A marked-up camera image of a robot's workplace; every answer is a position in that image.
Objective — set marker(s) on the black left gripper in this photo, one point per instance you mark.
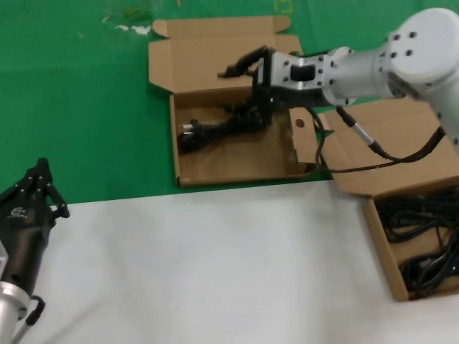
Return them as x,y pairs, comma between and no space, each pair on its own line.
21,229

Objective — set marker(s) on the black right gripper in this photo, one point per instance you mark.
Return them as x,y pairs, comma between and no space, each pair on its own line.
263,86

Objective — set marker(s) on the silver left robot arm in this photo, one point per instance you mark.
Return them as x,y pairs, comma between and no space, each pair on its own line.
10,310

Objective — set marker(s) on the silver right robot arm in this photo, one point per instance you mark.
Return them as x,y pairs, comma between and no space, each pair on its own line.
358,71

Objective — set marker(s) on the cardboard box with round holes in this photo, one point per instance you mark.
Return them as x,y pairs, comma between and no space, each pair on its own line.
233,161

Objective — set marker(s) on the open brown cardboard box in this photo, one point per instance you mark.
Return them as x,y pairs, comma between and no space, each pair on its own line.
394,129

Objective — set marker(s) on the green table cloth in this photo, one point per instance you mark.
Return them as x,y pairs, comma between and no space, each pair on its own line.
71,107

